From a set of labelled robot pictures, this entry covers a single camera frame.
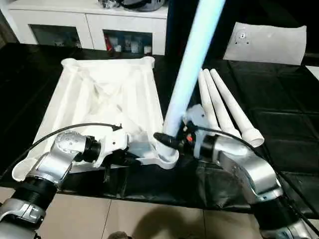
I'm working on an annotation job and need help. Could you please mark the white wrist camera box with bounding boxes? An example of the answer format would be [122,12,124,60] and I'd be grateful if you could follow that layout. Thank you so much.
[184,104,207,160]
[93,124,129,168]

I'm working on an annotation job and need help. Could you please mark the black mat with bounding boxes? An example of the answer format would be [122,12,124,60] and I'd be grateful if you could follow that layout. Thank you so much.
[0,42,319,220]

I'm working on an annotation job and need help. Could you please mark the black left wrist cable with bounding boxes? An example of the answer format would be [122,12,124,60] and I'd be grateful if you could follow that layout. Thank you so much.
[24,123,123,160]

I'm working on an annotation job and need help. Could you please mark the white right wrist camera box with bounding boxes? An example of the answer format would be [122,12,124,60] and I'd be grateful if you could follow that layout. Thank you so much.
[184,104,207,160]

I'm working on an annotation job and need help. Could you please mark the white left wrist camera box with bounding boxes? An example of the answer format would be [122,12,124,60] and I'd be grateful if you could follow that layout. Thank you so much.
[93,124,129,168]

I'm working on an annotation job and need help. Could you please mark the dark grey helmet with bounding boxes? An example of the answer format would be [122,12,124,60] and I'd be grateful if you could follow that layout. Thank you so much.
[119,0,165,10]

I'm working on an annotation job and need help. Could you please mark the white plastic table top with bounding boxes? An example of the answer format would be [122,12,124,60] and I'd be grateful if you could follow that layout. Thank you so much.
[12,56,179,182]

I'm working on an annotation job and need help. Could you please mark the white cabinet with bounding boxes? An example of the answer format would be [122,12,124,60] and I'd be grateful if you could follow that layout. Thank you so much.
[8,0,168,56]

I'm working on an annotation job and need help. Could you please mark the white flat board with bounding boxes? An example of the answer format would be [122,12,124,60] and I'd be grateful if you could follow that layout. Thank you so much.
[305,65,319,82]

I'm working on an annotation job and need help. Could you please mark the dark rounded robot base part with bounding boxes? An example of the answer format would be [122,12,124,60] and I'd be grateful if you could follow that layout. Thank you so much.
[109,231,130,239]

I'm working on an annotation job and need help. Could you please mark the white plastic table leg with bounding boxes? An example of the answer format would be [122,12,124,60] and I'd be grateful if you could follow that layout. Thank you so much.
[203,69,241,140]
[198,69,217,130]
[156,0,226,162]
[210,68,264,147]

